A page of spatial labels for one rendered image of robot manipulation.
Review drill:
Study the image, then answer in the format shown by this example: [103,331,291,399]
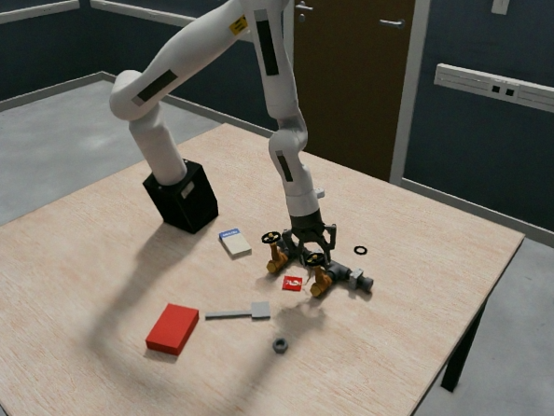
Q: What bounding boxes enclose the red rectangular block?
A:
[145,303,200,356]

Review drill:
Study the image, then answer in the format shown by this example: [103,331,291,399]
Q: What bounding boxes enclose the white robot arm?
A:
[109,0,325,216]

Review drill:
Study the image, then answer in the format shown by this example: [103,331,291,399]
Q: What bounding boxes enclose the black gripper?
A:
[282,207,337,267]

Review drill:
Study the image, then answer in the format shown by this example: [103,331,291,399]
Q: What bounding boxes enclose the red tag with gold chain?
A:
[282,274,312,291]

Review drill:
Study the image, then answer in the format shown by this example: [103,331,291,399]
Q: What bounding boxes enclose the brass valve manifold with black handwheels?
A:
[261,231,374,297]

